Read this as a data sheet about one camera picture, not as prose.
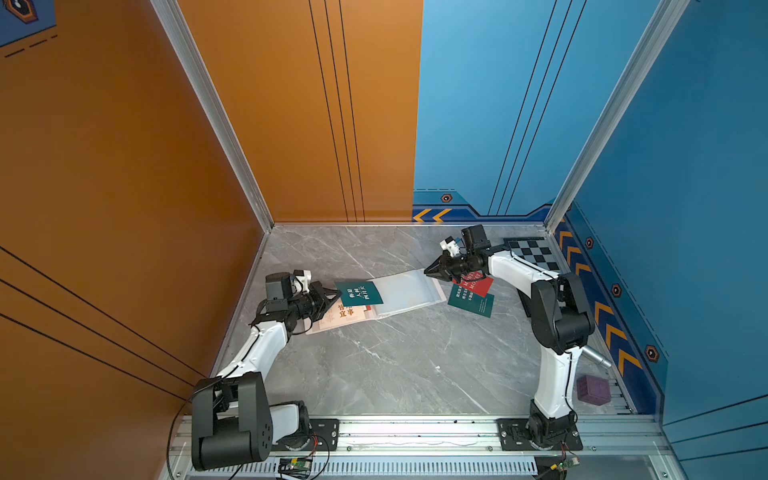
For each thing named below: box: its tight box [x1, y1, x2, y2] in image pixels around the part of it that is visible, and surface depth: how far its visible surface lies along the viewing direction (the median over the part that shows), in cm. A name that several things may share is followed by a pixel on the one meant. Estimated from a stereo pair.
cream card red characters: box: [319, 300, 366, 330], surface depth 94 cm
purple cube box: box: [576, 375, 611, 406], surface depth 77 cm
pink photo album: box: [304, 269, 448, 335], surface depth 98 cm
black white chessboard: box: [503, 237, 560, 273], surface depth 111 cm
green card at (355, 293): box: [335, 281, 384, 307], surface depth 90 cm
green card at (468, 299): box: [447, 283, 495, 318], surface depth 101 cm
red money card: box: [452, 271, 495, 297], surface depth 102 cm
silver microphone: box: [581, 345, 612, 368], surface depth 86 cm
